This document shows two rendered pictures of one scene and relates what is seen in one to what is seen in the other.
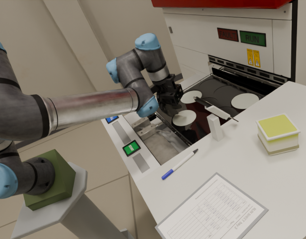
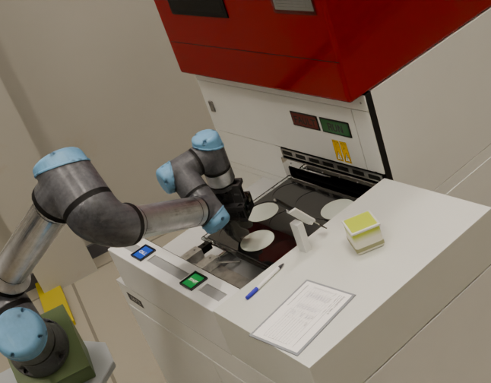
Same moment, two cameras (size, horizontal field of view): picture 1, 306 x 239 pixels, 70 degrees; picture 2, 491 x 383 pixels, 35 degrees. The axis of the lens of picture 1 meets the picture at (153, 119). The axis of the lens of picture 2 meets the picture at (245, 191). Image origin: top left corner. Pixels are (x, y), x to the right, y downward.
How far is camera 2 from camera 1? 1.27 m
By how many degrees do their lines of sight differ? 16
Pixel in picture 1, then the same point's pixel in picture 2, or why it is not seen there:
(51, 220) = not seen: outside the picture
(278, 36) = (361, 127)
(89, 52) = not seen: outside the picture
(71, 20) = not seen: outside the picture
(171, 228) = (267, 330)
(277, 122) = (361, 218)
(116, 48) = (59, 132)
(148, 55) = (210, 156)
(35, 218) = not seen: outside the picture
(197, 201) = (289, 306)
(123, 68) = (182, 174)
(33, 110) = (134, 214)
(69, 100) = (152, 208)
